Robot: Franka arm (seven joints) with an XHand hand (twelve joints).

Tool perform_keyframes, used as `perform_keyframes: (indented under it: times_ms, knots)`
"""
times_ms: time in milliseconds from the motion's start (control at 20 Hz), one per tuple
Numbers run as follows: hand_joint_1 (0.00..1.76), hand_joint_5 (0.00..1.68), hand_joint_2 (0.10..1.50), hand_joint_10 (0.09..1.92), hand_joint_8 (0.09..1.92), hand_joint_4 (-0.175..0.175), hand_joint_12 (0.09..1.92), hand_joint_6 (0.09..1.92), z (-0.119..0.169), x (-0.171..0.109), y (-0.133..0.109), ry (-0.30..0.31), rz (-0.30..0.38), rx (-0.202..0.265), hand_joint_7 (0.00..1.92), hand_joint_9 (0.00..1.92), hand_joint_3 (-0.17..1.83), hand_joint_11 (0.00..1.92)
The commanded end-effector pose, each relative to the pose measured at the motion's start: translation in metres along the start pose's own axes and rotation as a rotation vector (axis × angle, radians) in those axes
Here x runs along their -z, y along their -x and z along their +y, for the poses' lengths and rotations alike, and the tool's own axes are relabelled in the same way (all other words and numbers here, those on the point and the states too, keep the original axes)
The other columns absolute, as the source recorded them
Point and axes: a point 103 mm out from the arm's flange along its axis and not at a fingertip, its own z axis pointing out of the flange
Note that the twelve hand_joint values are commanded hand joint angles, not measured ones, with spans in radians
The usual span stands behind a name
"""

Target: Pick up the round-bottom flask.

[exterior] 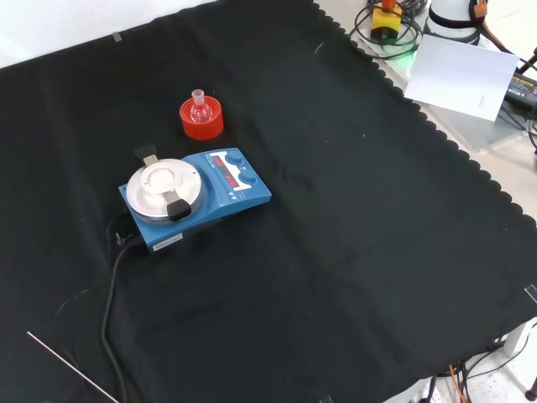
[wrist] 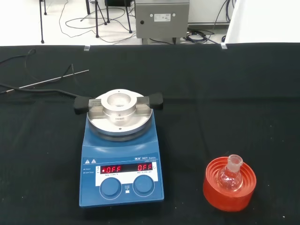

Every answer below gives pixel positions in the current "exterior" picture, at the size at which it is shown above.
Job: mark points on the grey robot mounting plate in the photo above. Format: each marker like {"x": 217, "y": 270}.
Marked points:
{"x": 461, "y": 130}

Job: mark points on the clear round-bottom flask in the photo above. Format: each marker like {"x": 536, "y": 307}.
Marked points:
{"x": 200, "y": 113}

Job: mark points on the black power adapter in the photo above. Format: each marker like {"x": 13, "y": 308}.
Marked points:
{"x": 524, "y": 88}

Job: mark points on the blue-base heater with steel plate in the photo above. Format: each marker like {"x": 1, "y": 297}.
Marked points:
{"x": 247, "y": 197}

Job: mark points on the black bench cloth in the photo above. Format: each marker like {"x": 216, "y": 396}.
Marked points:
{"x": 335, "y": 252}

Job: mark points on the pale board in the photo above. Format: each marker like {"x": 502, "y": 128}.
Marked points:
{"x": 457, "y": 75}

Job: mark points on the yellow stop button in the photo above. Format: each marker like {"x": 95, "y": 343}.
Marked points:
{"x": 386, "y": 22}

